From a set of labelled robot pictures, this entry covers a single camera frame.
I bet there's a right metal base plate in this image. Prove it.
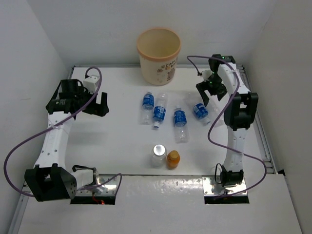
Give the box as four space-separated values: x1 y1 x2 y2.
202 176 248 197

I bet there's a metal base plate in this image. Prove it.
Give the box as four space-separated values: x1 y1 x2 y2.
76 174 122 197
202 176 248 197

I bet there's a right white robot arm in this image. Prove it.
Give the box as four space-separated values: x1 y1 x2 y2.
196 54 258 187

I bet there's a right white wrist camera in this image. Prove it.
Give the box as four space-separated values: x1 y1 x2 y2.
201 69 213 81

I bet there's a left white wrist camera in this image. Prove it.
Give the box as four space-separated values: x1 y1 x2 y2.
82 75 100 94

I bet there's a clear jar white lid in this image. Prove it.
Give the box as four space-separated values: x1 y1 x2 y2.
152 144 167 167

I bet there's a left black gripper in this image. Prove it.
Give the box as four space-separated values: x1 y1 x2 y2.
74 86 108 117

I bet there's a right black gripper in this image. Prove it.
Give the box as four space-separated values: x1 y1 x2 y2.
197 73 229 106

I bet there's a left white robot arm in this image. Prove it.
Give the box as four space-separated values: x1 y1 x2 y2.
24 76 109 202

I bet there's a clear unlabelled plastic bottle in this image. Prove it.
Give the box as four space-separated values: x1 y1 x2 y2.
198 97 220 126

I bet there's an orange juice bottle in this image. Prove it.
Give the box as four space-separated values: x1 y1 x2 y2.
166 150 180 169

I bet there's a blue label bottle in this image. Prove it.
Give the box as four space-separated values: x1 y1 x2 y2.
139 91 155 125
185 92 211 126
174 105 189 143
152 93 168 130

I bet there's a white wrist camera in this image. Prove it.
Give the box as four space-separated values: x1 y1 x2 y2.
82 75 100 94
201 69 213 81

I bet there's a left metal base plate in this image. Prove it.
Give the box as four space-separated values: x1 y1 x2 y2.
76 174 122 197

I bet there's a beige plastic waste bin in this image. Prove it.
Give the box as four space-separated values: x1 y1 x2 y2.
136 28 181 86

